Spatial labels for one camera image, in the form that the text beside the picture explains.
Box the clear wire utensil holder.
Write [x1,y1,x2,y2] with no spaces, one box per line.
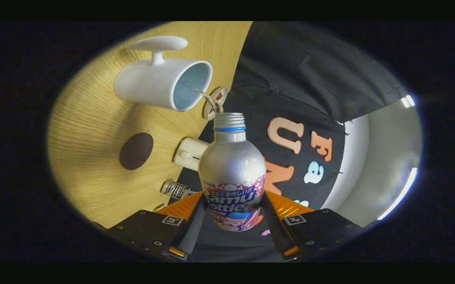
[160,181,198,200]

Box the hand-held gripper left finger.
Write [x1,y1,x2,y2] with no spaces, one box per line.
[107,191,206,261]

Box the clear juice stream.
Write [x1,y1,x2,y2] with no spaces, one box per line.
[196,89,224,114]

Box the dark brown coaster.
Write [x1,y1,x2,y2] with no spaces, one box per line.
[119,133,154,170]

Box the black backdrop cloth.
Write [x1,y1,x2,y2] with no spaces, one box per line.
[168,22,409,263]

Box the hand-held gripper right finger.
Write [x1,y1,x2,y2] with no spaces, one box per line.
[261,191,364,259]

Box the white cup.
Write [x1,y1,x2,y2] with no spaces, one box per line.
[113,36,213,112]

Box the white toaster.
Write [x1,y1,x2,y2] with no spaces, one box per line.
[173,137,210,172]

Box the wooden table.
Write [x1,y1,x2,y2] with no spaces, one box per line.
[48,22,253,229]

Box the silver juice bottle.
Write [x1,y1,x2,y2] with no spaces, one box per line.
[198,112,267,232]

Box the white round plate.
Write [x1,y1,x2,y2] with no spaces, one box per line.
[203,87,229,121]

